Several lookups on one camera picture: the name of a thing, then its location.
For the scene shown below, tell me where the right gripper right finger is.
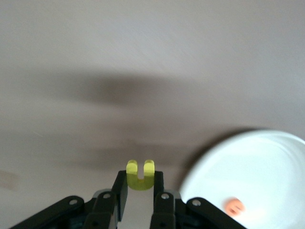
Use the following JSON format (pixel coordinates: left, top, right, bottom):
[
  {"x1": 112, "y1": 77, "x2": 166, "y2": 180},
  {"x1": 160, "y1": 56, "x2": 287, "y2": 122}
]
[{"x1": 149, "y1": 171, "x2": 246, "y2": 229}]

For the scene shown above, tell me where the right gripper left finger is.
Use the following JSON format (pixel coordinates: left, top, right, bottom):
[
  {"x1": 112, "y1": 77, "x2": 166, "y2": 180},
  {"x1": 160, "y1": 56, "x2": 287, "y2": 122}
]
[{"x1": 9, "y1": 170, "x2": 130, "y2": 229}]

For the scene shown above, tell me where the yellow letter u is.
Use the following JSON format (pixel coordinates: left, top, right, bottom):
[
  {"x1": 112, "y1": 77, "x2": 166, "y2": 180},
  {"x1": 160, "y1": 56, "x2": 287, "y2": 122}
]
[{"x1": 125, "y1": 159, "x2": 155, "y2": 192}]

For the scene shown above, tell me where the orange letter e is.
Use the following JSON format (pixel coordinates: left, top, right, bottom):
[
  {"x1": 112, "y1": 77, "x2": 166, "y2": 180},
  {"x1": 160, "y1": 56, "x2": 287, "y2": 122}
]
[{"x1": 225, "y1": 197, "x2": 245, "y2": 215}]

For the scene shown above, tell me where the beige brown plate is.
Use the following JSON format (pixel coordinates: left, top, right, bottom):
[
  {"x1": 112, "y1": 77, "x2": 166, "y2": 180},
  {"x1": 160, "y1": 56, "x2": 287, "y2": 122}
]
[{"x1": 180, "y1": 129, "x2": 305, "y2": 229}]

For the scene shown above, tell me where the brown table cover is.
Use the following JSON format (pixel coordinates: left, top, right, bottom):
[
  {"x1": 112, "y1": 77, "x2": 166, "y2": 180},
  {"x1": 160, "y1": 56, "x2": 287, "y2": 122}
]
[{"x1": 0, "y1": 0, "x2": 305, "y2": 229}]

